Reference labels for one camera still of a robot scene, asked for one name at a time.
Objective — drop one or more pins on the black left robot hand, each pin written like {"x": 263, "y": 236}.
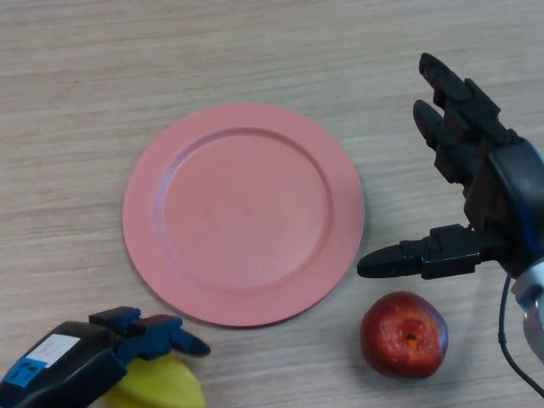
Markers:
{"x": 64, "y": 374}

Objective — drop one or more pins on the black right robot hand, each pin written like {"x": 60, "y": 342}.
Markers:
{"x": 514, "y": 191}

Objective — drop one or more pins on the yellow starfruit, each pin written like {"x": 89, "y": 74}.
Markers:
{"x": 166, "y": 387}

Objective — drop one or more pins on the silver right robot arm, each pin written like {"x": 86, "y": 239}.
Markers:
{"x": 533, "y": 302}

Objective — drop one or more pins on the pink round plate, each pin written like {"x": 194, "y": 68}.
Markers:
{"x": 244, "y": 212}

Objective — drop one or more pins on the red apple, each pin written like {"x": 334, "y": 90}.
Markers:
{"x": 399, "y": 340}

